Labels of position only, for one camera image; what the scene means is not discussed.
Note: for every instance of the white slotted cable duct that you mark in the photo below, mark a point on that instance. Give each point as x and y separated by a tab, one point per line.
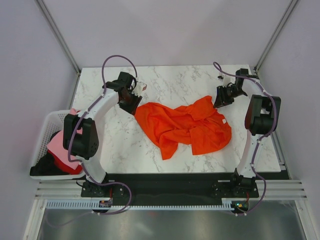
101	205

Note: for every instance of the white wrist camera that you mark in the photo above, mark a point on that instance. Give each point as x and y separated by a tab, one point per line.
226	79
139	88

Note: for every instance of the orange t-shirt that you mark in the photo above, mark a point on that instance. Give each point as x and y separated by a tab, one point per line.
199	125

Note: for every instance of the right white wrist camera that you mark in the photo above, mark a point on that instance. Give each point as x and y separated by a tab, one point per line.
226	79

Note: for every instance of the pink t-shirt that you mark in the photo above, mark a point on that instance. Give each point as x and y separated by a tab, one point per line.
55	144

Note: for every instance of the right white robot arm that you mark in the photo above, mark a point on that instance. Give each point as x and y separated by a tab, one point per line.
260	121

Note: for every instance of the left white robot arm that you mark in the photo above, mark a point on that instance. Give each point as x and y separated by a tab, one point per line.
83	131

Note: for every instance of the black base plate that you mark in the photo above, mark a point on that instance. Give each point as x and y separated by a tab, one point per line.
167	188

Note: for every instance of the red t-shirt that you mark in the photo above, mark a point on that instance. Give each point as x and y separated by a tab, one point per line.
65	166

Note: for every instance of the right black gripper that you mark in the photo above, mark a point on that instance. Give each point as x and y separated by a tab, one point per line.
221	99

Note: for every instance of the black t-shirt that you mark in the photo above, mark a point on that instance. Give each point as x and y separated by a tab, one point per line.
46	166

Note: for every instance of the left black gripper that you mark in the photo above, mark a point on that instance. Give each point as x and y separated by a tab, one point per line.
132	109

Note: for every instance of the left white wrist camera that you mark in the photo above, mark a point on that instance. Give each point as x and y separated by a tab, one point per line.
139	88

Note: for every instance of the white plastic laundry basket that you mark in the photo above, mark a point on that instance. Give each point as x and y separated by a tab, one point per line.
40	149

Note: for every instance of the aluminium frame rails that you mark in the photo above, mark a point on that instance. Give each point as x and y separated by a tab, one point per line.
275	190

